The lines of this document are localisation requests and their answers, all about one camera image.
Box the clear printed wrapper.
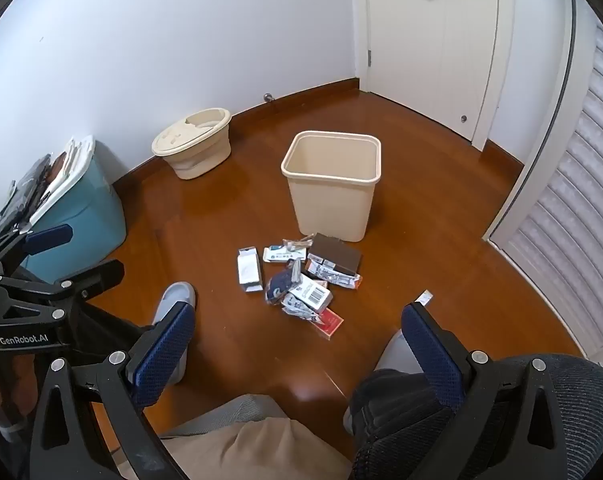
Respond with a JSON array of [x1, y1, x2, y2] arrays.
[[306, 259, 363, 289]]

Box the beige round mop bucket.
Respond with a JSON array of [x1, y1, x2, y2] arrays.
[[151, 108, 232, 180]]

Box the white barcode box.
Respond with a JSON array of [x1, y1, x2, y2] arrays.
[[288, 275, 332, 314]]

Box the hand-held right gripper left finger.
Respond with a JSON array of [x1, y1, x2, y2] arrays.
[[30, 301, 197, 480]]

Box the grey slipper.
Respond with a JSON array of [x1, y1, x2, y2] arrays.
[[151, 281, 197, 386], [376, 330, 423, 377]]

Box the white and blue packet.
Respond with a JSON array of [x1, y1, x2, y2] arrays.
[[262, 245, 302, 263]]

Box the crinkled plastic wrapper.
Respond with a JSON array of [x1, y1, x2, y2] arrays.
[[281, 296, 322, 323]]

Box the white cardboard box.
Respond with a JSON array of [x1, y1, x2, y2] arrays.
[[237, 246, 265, 294]]

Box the brown cardboard box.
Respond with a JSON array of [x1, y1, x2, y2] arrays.
[[309, 233, 363, 277]]

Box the white louvered closet door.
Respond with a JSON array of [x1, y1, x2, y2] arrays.
[[484, 0, 603, 367]]

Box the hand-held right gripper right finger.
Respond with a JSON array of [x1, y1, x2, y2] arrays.
[[400, 302, 590, 480]]

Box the beige plastic waste bin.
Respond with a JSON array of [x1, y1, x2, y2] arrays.
[[281, 131, 383, 242]]

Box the dark blue pouch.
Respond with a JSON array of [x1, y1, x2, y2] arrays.
[[264, 269, 302, 306]]

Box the red cardboard box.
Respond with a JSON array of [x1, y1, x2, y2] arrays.
[[314, 308, 345, 340]]

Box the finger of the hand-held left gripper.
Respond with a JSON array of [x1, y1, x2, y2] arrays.
[[0, 224, 75, 283], [0, 258, 127, 319]]

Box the dark cloth pile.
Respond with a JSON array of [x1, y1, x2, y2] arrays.
[[0, 155, 64, 233]]

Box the blue storage box white lid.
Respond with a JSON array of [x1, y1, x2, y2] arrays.
[[21, 136, 128, 272]]

